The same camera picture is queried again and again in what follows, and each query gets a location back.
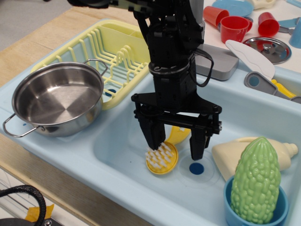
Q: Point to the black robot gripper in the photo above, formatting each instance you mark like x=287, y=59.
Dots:
x=175, y=102

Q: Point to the yellow toy dish brush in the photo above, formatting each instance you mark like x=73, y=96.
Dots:
x=165, y=158

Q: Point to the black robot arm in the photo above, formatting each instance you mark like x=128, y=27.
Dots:
x=173, y=36

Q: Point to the stainless steel pot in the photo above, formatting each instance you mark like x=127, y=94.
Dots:
x=60, y=99

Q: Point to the steel pot lid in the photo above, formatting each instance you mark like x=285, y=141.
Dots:
x=274, y=50

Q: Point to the cream toy detergent bottle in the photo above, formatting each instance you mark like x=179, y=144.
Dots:
x=227, y=155

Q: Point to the light blue toy sink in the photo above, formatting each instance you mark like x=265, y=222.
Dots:
x=109, y=155

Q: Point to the grey toy faucet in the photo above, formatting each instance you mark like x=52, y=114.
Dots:
x=225, y=63

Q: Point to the green bumpy toy gourd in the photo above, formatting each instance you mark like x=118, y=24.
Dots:
x=255, y=186

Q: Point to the blue plastic cup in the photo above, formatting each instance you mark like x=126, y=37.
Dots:
x=232, y=219

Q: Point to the yellow plastic dish rack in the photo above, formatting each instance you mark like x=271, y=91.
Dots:
x=120, y=45

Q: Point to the white toy knife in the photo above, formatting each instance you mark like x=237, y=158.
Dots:
x=253, y=59

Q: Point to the yellow toy utensil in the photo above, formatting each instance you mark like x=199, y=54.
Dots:
x=282, y=89

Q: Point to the red cup front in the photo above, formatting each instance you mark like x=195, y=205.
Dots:
x=234, y=28

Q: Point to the red cup lying left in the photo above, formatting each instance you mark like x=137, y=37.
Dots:
x=214, y=15

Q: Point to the blue plastic plate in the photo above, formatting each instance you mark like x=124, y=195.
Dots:
x=235, y=7

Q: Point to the red cup right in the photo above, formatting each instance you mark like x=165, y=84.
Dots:
x=268, y=26

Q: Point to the light blue cup edge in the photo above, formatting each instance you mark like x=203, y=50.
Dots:
x=295, y=39

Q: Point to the cream toy item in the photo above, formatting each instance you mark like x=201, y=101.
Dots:
x=258, y=4

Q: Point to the blue toy utensil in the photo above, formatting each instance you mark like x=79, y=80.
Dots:
x=289, y=23

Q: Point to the yellow tape piece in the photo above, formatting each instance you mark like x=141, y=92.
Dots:
x=33, y=213

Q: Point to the grey toy utensil handle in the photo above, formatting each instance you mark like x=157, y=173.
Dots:
x=258, y=82

